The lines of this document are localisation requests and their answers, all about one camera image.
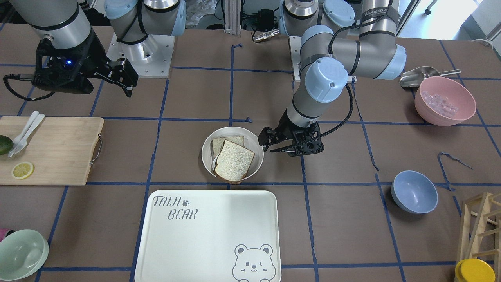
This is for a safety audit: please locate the cream bear serving tray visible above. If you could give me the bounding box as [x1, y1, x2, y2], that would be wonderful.
[134, 190, 282, 282]

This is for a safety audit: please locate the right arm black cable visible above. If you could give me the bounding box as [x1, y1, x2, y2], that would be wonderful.
[3, 74, 55, 101]

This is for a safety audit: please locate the blue plastic bowl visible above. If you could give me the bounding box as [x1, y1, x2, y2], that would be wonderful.
[391, 171, 438, 214]

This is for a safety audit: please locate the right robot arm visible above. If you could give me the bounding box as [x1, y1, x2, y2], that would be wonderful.
[2, 0, 186, 101]

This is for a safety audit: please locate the wooden cutting board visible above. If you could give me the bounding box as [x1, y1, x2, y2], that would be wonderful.
[0, 117, 104, 186]

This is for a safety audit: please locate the wooden rack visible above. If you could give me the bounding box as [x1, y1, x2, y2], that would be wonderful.
[456, 192, 501, 275]

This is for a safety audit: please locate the bread slice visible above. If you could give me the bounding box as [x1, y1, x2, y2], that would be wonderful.
[213, 140, 255, 184]
[211, 136, 245, 157]

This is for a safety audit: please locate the green avocado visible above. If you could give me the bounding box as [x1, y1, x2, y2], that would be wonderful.
[0, 135, 14, 155]

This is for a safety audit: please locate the yellow round lid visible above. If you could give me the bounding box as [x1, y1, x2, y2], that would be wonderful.
[454, 258, 496, 282]

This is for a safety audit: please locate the bread slice under egg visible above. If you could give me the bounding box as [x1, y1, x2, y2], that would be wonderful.
[211, 136, 245, 157]

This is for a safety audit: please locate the fried egg toy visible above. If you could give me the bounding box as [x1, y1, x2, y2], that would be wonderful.
[211, 155, 219, 172]

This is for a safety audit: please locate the metal scoop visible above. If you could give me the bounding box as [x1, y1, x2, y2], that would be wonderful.
[399, 66, 462, 88]

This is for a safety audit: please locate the white plastic fork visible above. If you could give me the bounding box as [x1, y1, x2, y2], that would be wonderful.
[7, 111, 40, 157]

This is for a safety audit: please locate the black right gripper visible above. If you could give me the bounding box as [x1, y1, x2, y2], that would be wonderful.
[31, 30, 139, 98]

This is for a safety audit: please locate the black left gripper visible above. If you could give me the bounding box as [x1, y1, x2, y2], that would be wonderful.
[258, 116, 324, 157]

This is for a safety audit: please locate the lemon slice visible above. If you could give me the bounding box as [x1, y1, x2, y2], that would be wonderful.
[11, 162, 34, 180]

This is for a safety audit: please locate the pink cup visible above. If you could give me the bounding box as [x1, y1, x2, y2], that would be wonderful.
[0, 228, 16, 242]

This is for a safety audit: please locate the white plastic knife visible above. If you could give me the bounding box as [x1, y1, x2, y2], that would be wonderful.
[11, 114, 45, 157]

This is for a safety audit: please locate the pink bowl with ice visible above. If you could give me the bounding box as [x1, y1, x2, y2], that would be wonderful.
[414, 76, 477, 126]

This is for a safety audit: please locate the green plastic bowl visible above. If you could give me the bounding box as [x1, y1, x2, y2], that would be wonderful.
[0, 229, 49, 281]

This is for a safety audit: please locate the cream round plate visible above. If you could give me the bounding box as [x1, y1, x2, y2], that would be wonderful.
[201, 126, 264, 182]

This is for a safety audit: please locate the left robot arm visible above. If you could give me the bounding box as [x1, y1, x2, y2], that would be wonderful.
[258, 0, 407, 156]

